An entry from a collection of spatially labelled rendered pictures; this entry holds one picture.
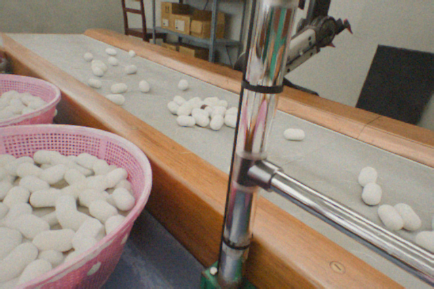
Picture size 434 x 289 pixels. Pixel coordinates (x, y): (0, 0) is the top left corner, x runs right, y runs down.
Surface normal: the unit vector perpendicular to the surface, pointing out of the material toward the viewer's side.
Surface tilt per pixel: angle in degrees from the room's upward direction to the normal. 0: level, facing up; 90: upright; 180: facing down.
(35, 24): 90
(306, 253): 0
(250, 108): 90
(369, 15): 90
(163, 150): 0
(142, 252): 0
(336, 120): 45
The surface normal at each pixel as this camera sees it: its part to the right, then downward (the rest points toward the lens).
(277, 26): 0.00, 0.46
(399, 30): -0.72, 0.27
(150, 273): 0.10, -0.89
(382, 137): -0.43, -0.44
